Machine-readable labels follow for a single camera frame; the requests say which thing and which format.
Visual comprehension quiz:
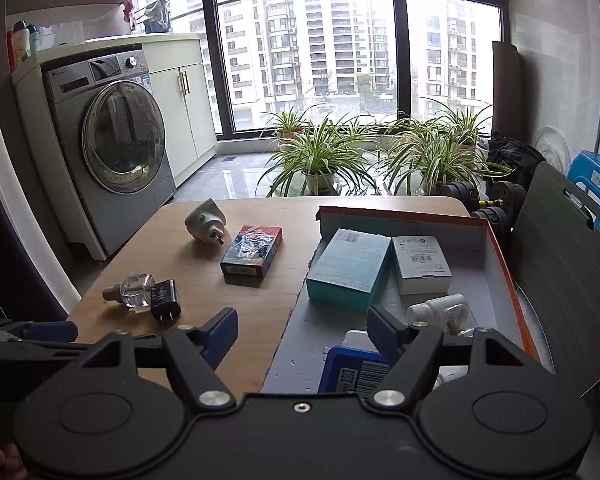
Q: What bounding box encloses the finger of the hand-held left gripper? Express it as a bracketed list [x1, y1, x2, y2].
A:
[10, 342, 98, 382]
[0, 320, 80, 344]

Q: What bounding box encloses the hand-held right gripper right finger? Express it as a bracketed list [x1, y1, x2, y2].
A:
[366, 305, 541, 408]

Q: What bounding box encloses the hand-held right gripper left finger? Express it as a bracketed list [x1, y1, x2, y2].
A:
[82, 307, 239, 408]

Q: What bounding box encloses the blue barcode box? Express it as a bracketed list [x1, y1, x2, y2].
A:
[317, 345, 406, 395]

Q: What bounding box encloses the orange-rimmed cardboard box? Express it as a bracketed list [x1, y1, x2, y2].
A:
[260, 205, 541, 395]

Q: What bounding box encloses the white capped bottle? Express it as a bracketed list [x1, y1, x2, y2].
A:
[407, 294, 470, 326]

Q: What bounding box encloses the white diffuser with clear bottle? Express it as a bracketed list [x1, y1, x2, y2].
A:
[432, 316, 487, 392]

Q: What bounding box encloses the black charger adapter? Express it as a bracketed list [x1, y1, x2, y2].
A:
[150, 280, 183, 322]

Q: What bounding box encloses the teal box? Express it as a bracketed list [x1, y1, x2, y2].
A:
[306, 228, 393, 312]

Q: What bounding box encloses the small white box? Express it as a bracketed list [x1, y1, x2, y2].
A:
[391, 235, 453, 296]

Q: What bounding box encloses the red and blue card box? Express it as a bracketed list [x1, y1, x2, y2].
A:
[220, 225, 284, 288]

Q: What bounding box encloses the glass bottle with beige cap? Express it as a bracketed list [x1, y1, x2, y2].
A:
[103, 273, 156, 315]

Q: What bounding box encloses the round white plug-in diffuser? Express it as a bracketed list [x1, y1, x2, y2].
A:
[184, 199, 226, 247]

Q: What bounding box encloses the black dumbbell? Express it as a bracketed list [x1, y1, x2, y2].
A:
[472, 207, 512, 246]
[439, 180, 527, 217]

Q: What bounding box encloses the spider plant in white pot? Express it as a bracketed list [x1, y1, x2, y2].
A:
[255, 120, 381, 200]

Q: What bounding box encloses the grey slatted chair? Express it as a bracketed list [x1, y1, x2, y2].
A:
[510, 161, 600, 396]

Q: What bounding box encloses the silver washing machine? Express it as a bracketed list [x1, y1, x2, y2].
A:
[40, 50, 177, 256]

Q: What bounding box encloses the spider plant in terracotta pot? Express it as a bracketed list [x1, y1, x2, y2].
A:
[261, 107, 326, 153]

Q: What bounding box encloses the black bag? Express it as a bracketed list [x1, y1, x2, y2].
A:
[485, 132, 546, 186]

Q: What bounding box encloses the white fan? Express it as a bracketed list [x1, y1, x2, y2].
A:
[535, 127, 574, 172]

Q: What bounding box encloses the blue plastic stool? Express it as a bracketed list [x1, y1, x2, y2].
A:
[567, 150, 600, 246]

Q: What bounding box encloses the dark-framed window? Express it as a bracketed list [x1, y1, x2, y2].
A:
[147, 0, 511, 136]

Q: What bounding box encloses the brown rolled mat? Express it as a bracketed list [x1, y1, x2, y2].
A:
[491, 41, 523, 136]

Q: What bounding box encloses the white bottle with black cap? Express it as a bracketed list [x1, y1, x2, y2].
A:
[14, 21, 32, 63]

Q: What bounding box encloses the grey hanging cloth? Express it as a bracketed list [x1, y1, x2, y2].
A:
[142, 0, 173, 33]

